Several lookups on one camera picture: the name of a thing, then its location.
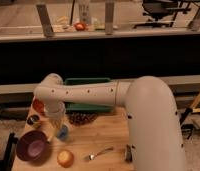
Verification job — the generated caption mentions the purple bowl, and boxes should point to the purple bowl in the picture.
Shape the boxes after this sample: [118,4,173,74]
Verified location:
[16,130,48,161]

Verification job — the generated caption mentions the red apple on shelf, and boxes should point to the red apple on shelf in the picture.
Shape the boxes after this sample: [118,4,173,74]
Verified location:
[74,22,87,31]

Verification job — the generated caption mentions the blue plastic cup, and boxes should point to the blue plastic cup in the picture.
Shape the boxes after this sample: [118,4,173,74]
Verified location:
[56,124,69,141]

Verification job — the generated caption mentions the green plastic tray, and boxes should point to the green plastic tray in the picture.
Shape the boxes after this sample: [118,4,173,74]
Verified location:
[65,77,112,114]

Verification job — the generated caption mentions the orange round fruit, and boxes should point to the orange round fruit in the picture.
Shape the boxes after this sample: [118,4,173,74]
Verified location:
[57,150,74,168]

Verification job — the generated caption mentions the orange bowl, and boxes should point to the orange bowl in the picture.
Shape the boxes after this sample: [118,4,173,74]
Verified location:
[32,99,44,114]

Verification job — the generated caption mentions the metal spoon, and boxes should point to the metal spoon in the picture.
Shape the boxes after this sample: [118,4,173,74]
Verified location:
[84,147,114,161]

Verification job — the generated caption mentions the black office chair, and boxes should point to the black office chair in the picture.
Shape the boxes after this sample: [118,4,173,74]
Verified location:
[134,0,200,28]

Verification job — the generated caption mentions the wooden folding table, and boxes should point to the wooden folding table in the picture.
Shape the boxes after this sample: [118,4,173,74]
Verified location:
[11,86,136,171]

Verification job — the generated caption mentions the bunch of dark grapes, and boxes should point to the bunch of dark grapes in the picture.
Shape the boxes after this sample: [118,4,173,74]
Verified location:
[68,113,98,126]

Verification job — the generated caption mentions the yellow banana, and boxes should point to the yellow banana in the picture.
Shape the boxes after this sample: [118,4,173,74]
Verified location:
[47,133,55,143]

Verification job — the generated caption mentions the small dark round tin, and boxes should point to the small dark round tin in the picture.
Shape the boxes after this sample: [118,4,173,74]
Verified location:
[27,115,40,126]

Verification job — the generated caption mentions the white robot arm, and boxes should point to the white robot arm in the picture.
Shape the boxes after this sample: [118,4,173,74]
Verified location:
[34,73,187,171]

